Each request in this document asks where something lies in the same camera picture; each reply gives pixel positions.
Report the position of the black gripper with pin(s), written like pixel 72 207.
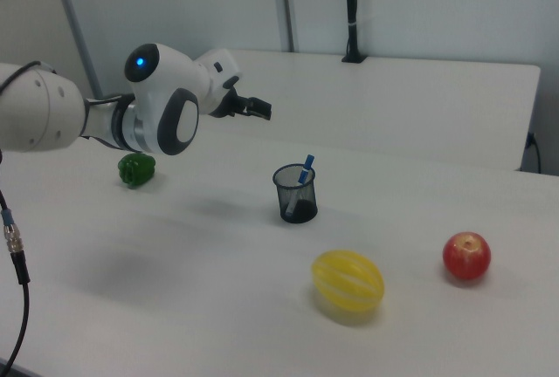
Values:
pixel 233 104

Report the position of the blue and white marker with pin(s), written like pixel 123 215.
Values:
pixel 308 163

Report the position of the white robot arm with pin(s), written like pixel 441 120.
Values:
pixel 170 80

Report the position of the black mesh pen cup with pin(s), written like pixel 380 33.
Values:
pixel 311 202

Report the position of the white side table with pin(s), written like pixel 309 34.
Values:
pixel 371 102

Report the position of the green toy bell pepper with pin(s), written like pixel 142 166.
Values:
pixel 136 171

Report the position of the yellow striped toy melon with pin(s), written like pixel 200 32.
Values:
pixel 347 281

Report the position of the red toy apple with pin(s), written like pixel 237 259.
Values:
pixel 466 257

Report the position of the black camera pole stand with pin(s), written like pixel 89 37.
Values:
pixel 353 10

